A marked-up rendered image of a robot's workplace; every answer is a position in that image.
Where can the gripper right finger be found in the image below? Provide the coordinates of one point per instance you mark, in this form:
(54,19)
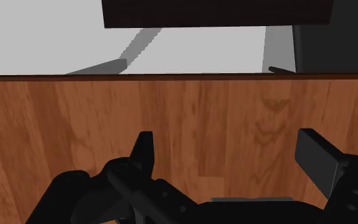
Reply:
(316,161)

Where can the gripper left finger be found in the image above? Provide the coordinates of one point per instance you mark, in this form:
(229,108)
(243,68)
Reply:
(123,186)

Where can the dark grey cabinet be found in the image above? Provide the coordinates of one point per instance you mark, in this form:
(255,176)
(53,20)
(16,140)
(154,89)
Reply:
(336,40)

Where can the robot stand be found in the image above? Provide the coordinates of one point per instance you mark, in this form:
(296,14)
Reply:
(216,12)

